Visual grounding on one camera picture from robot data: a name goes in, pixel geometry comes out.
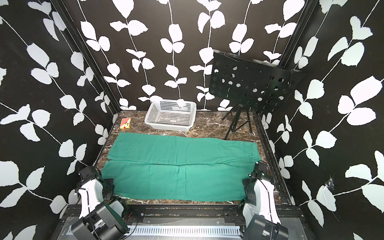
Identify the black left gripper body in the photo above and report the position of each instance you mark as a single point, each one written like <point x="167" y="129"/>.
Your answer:
<point x="107" y="189"/>

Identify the black perforated music stand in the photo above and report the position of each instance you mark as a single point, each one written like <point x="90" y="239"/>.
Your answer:
<point x="254" y="86"/>

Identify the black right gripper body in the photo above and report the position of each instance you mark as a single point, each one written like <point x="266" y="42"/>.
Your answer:
<point x="250" y="193"/>

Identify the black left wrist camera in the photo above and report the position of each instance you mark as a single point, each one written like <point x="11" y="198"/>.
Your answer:
<point x="89" y="173"/>

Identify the yellow red playing card box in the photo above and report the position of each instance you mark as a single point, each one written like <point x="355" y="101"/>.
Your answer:
<point x="125" y="123"/>

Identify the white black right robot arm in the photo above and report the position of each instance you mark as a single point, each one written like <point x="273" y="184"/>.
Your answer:
<point x="259" y="211"/>

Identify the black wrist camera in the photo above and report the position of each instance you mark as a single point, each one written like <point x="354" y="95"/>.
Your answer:
<point x="260" y="171"/>
<point x="89" y="173"/>

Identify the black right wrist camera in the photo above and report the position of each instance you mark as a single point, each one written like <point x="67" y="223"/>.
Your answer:
<point x="260" y="171"/>

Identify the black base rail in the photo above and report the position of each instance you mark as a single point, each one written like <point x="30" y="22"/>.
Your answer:
<point x="229" y="213"/>

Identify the green long pants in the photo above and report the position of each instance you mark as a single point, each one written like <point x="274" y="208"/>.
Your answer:
<point x="152" y="167"/>

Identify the white slotted cable duct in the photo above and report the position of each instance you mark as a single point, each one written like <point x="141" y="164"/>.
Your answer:
<point x="188" y="231"/>

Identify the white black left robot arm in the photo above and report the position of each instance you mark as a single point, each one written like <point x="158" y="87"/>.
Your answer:
<point x="99" y="220"/>

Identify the white plastic perforated basket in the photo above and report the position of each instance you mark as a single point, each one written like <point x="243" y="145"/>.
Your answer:
<point x="171" y="115"/>

